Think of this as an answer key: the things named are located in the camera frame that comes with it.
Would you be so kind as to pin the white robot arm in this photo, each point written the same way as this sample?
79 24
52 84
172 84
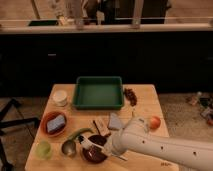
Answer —
135 136

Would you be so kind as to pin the orange bowl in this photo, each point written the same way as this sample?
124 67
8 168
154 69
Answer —
49 116

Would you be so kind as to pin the purple bowl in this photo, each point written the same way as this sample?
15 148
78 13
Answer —
94 154

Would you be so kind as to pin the green plastic tray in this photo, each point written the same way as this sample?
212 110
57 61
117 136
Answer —
98 93

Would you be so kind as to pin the dark red grapes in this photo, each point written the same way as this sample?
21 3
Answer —
130 96

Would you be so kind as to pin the gray triangular cloth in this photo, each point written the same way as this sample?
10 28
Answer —
115 122

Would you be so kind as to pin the white cup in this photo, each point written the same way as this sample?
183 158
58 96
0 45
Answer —
60 98

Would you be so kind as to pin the orange fruit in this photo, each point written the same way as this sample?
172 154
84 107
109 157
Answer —
154 122

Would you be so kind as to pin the blue sponge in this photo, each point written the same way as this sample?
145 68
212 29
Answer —
55 124

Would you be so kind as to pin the light green cup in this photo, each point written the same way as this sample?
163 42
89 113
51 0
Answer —
43 150

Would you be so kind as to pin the black chair base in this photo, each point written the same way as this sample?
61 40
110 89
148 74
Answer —
6 166

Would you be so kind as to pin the brown handled spatula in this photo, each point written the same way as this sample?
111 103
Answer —
101 127

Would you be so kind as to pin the green handled metal spoon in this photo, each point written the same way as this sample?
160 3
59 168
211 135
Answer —
68 148

